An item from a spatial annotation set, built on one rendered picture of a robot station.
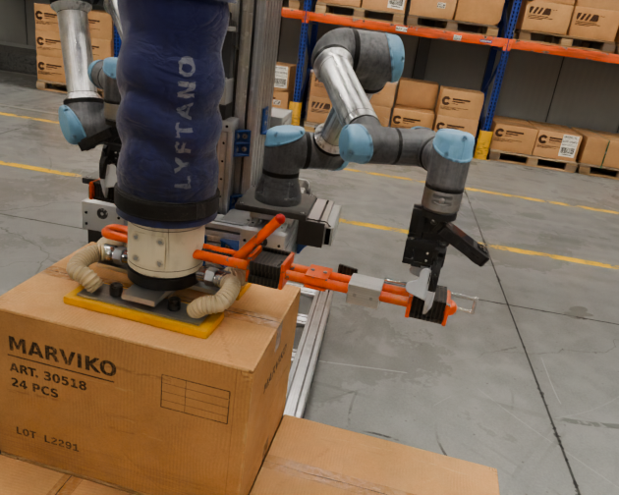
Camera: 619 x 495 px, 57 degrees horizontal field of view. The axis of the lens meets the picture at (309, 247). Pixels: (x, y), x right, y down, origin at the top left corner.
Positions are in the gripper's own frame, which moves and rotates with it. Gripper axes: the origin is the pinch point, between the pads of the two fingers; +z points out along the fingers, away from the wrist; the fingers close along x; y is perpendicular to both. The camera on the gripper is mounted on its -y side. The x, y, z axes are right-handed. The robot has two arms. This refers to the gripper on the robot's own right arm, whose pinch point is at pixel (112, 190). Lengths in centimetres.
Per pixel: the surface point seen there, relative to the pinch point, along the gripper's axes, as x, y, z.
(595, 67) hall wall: 849, 291, -32
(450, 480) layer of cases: -15, 105, 54
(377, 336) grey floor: 143, 74, 108
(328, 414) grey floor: 67, 62, 108
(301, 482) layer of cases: -30, 69, 54
